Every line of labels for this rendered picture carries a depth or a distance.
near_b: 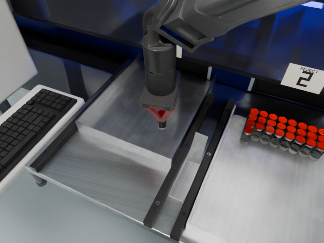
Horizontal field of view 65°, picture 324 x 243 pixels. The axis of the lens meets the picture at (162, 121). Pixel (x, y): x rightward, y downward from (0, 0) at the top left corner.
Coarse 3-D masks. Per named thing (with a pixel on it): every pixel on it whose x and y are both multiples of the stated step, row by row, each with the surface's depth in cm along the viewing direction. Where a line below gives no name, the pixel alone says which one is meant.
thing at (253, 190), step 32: (224, 160) 58; (256, 160) 58; (288, 160) 58; (320, 160) 58; (224, 192) 53; (256, 192) 53; (288, 192) 53; (320, 192) 53; (192, 224) 45; (224, 224) 49; (256, 224) 49; (288, 224) 49; (320, 224) 49
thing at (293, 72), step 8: (288, 72) 57; (296, 72) 56; (312, 72) 55; (320, 72) 54; (288, 80) 59; (296, 80) 58; (312, 80) 56; (320, 80) 55; (304, 88) 58; (312, 88) 57; (320, 88) 57
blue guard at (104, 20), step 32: (32, 0) 77; (64, 0) 72; (96, 0) 67; (128, 0) 63; (96, 32) 75; (128, 32) 69; (256, 32) 54; (288, 32) 52; (320, 32) 49; (224, 64) 63; (256, 64) 59; (288, 64) 56; (320, 64) 53
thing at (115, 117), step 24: (144, 72) 81; (120, 96) 73; (192, 96) 73; (96, 120) 67; (120, 120) 67; (144, 120) 67; (168, 120) 67; (192, 120) 63; (120, 144) 60; (144, 144) 62; (168, 144) 62
